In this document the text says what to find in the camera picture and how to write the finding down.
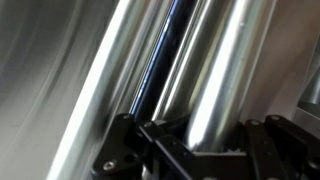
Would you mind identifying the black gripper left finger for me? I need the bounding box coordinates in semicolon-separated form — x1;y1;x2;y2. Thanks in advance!
90;113;201;180

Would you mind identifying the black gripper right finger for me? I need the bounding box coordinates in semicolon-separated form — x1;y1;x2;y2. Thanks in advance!
233;115;320;180

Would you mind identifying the chrome refrigerator door handle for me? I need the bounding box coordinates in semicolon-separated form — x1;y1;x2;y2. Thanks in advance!
152;0;276;152

